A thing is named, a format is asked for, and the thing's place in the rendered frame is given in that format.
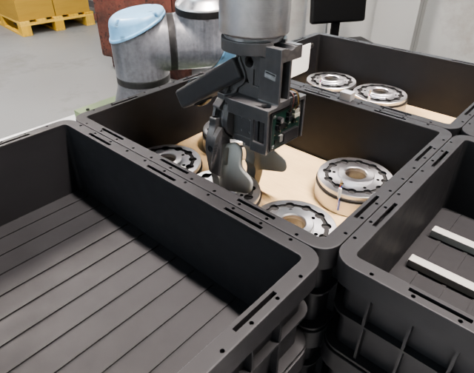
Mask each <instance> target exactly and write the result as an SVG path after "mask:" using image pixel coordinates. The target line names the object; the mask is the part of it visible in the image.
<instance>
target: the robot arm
mask: <svg viewBox="0 0 474 373"><path fill-rule="evenodd" d="M291 7H292V0H176V2H175V10H176V11H175V12H174V13H166V12H165V9H164V8H163V6H161V5H160V4H141V5H136V6H132V7H128V8H125V9H123V10H120V11H118V12H116V13H114V14H113V15H112V16H111V17H110V19H109V21H108V27H109V34H110V37H109V42H110V43H111V48H112V53H113V60H114V65H115V70H116V78H117V83H118V88H117V92H116V100H115V101H118V100H121V99H123V98H127V97H130V96H132V95H136V94H138V93H142V92H144V91H147V90H151V89H153V88H156V87H159V86H161V85H164V84H168V83H170V82H171V80H170V70H188V69H199V68H214V67H216V68H214V69H212V70H211V71H209V72H207V73H205V74H204V75H202V76H200V77H195V78H191V79H190V80H189V81H188V82H187V83H186V85H184V86H183V87H181V88H180V89H178V90H176V95H177V98H178V100H179V103H180V105H181V107H183V108H186V107H190V106H193V105H194V106H198V107H201V106H204V105H206V104H208V103H209V102H210V101H211V100H212V99H213V97H215V96H218V97H217V98H216V100H215V102H214V103H213V115H212V116H210V125H209V128H208V131H207V137H206V145H205V147H206V155H207V163H208V167H209V171H210V172H211V175H212V179H213V183H214V184H217V185H219V186H220V187H223V188H225V189H227V190H229V191H234V192H242V193H250V192H251V191H252V189H253V180H252V178H251V177H253V178H254V179H256V181H257V182H258V183H259V181H260V179H261V174H262V171H263V170H269V171H276V172H284V171H285V170H286V168H287V162H286V161H285V160H284V158H282V157H281V156H280V155H279V154H278V153H277V152H276V151H275V149H277V148H279V147H281V146H283V145H284V144H286V143H288V142H290V141H292V140H293V139H295V138H297V137H298V136H300V137H301V136H302V130H303V122H304V108H305V101H306V95H305V94H303V93H298V91H296V90H294V89H291V88H290V80H291V71H292V62H293V60H294V59H297V58H301V54H302V46H303V44H300V43H296V42H292V41H288V40H287V34H288V33H289V31H290V17H291ZM299 119H300V120H299ZM230 138H234V139H236V140H239V141H242V144H243V147H244V148H245V149H246V158H245V162H246V164H247V171H245V170H244V168H243V166H242V159H243V150H242V148H241V146H240V145H239V144H238V143H236V142H232V143H230ZM250 176H251V177H250Z"/></svg>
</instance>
